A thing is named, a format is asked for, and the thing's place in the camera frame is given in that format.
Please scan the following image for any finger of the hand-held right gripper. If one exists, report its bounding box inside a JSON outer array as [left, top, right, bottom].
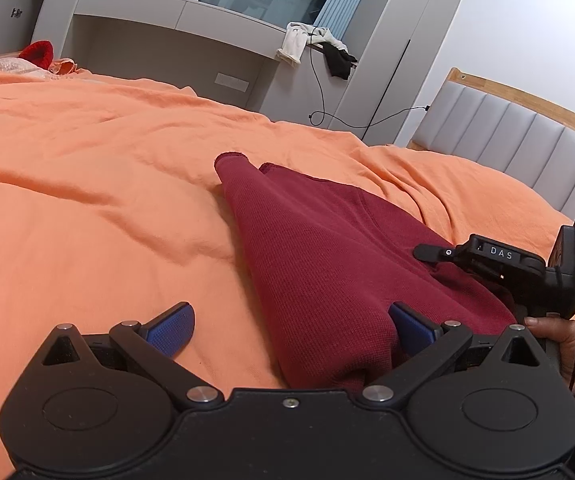
[[412, 243, 457, 263]]

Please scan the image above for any white wall outlet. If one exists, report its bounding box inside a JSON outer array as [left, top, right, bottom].
[[215, 73, 249, 92]]

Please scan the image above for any black charging cable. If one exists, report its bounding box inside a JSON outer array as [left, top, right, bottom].
[[308, 30, 431, 130]]

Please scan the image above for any red knit hat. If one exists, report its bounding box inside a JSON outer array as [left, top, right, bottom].
[[18, 40, 56, 69]]

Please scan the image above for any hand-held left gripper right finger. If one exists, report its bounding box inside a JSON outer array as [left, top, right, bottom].
[[356, 302, 548, 409]]

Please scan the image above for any white hanging cloth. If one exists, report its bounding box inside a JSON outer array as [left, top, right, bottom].
[[275, 21, 349, 65]]

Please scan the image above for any orange bed blanket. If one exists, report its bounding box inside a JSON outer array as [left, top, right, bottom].
[[0, 62, 575, 480]]

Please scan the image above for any orange ruffled cloth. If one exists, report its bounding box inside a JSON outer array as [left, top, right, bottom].
[[48, 58, 79, 76]]

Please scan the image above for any grey padded headboard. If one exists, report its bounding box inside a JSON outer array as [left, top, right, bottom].
[[406, 67, 575, 235]]

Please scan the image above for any maroon knit garment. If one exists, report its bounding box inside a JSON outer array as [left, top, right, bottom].
[[214, 151, 519, 392]]

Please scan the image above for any white patterned pillow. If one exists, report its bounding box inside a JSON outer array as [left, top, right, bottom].
[[0, 56, 54, 82]]

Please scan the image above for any black hanging cloth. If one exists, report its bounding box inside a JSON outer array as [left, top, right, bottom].
[[321, 42, 359, 80]]

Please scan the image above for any grey built-in cabinet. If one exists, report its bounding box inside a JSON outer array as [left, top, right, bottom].
[[0, 0, 468, 144]]

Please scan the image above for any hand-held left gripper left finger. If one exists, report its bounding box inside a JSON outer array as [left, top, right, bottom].
[[41, 301, 225, 410]]

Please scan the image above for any person's right hand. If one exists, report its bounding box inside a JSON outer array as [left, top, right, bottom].
[[523, 315, 575, 397]]

